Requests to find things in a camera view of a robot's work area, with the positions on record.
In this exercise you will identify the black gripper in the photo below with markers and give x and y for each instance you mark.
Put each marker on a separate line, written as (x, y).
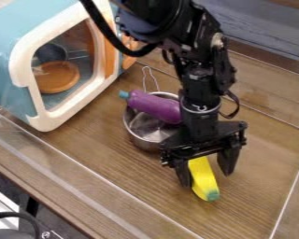
(209, 133)

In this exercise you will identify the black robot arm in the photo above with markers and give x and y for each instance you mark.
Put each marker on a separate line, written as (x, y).
(184, 28)

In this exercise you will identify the yellow toy banana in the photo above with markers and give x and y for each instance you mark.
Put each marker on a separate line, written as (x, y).
(204, 179)

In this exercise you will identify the silver metal pot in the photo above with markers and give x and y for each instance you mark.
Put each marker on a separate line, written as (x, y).
(147, 130)

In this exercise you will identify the purple toy eggplant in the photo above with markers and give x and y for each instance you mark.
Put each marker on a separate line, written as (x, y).
(161, 108)

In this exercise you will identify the orange plate in microwave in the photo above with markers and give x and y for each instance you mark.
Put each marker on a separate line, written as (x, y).
(57, 76)

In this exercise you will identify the blue toy microwave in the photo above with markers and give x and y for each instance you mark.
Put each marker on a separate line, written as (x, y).
(45, 31)

